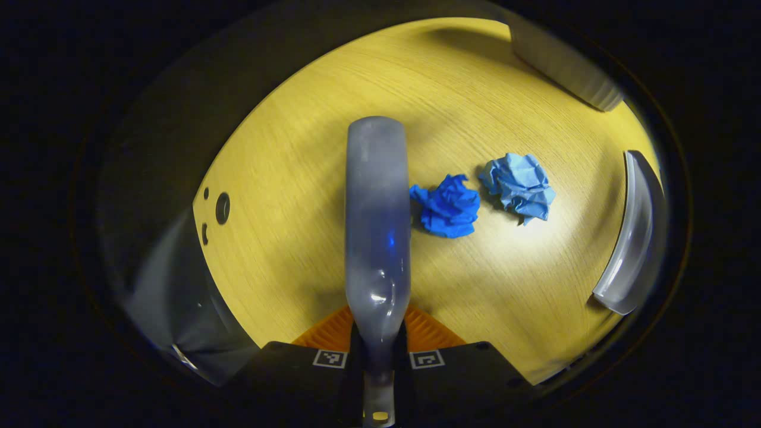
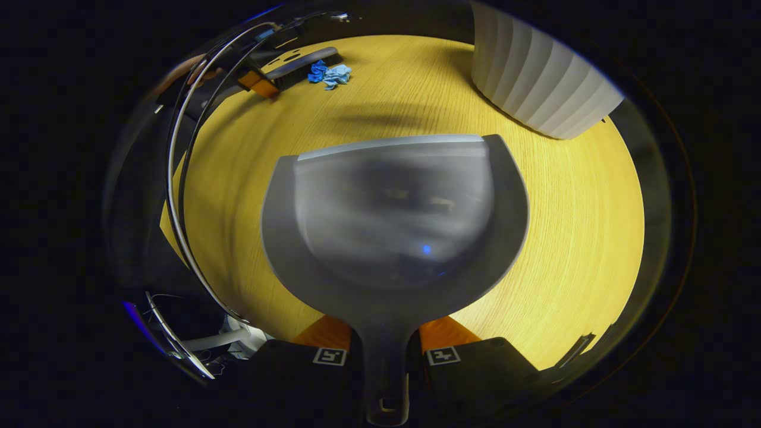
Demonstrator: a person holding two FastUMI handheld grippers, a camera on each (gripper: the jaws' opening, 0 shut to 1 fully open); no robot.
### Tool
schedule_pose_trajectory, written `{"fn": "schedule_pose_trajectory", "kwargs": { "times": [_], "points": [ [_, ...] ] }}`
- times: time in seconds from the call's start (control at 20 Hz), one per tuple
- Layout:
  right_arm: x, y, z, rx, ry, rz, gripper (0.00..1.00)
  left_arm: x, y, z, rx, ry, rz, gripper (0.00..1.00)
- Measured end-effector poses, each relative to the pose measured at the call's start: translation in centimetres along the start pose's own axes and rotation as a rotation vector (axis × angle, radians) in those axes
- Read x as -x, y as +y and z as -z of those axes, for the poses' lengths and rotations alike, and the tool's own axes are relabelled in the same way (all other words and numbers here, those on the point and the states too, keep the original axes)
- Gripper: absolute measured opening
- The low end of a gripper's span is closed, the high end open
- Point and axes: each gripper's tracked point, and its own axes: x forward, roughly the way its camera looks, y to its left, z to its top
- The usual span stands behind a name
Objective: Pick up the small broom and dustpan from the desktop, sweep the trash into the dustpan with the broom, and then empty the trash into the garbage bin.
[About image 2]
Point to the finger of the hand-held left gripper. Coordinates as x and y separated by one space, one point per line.
258 84

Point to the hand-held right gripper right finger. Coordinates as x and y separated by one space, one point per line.
469 374

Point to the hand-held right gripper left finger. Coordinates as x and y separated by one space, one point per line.
309 374

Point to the small grey broom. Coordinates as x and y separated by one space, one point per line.
303 62

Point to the dark blue paper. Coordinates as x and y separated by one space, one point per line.
317 71

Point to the light blue paper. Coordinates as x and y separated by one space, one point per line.
337 76

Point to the grey plastic dustpan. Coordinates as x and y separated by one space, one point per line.
392 238

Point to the white ribbed garbage bin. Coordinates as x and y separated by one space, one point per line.
535 71

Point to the yellow wooden desktop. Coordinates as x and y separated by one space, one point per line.
565 238

